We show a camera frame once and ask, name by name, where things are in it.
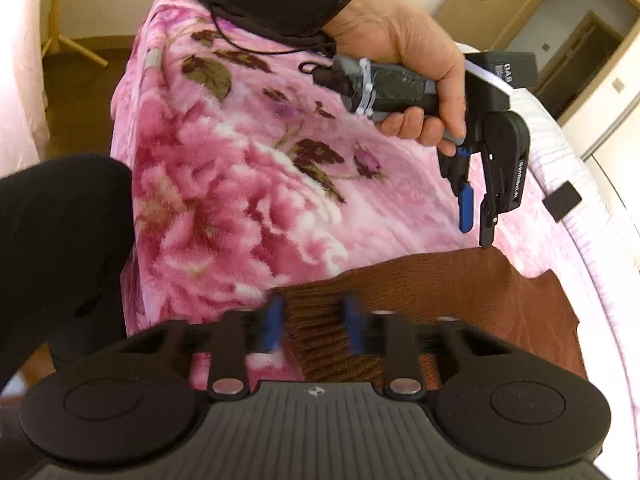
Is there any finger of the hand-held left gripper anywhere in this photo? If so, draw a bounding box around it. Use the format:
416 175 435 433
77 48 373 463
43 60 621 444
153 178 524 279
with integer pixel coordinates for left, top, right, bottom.
477 202 502 250
437 150 477 235

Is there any person's black trouser leg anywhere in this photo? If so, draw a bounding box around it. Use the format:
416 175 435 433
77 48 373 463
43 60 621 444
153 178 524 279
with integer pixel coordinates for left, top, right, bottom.
0 154 136 391

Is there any white wardrobe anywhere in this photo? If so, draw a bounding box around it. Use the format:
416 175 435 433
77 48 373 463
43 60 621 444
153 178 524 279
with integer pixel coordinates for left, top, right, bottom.
557 30 640 196

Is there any black cable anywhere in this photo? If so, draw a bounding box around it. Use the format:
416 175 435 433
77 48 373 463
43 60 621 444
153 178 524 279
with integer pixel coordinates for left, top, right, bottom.
195 0 341 78

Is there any pink floral blanket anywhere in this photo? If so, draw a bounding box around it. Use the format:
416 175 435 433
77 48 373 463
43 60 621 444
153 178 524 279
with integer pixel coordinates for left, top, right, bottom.
111 0 616 383

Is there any white striped quilt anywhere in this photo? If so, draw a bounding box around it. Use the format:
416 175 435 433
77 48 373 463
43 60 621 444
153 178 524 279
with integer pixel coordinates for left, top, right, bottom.
512 89 640 356

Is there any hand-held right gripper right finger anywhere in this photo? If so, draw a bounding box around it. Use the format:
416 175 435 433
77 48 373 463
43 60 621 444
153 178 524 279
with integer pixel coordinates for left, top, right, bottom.
339 294 496 402

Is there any pale pink cloth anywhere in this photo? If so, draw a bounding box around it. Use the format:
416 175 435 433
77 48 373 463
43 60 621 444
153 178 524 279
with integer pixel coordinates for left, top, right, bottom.
0 0 51 176

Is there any yellow metal rack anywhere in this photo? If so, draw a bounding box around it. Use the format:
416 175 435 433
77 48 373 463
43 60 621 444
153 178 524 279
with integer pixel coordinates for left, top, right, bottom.
40 0 108 68

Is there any person's left hand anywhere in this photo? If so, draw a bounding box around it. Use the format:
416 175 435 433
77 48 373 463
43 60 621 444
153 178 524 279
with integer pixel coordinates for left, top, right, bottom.
320 0 468 147

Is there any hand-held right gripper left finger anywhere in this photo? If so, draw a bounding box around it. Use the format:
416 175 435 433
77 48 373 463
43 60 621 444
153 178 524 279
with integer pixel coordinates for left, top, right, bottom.
117 292 288 402

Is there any wooden door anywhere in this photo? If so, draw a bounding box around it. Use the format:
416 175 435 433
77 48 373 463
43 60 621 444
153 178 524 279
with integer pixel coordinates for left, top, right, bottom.
432 0 573 53

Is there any black phone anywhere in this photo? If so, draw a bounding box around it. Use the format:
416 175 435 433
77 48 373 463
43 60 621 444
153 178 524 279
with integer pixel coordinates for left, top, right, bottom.
542 182 583 222

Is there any brown knitted sweater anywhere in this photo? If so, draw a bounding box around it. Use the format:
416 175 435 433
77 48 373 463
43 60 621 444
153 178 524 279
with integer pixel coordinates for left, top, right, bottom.
280 246 588 386

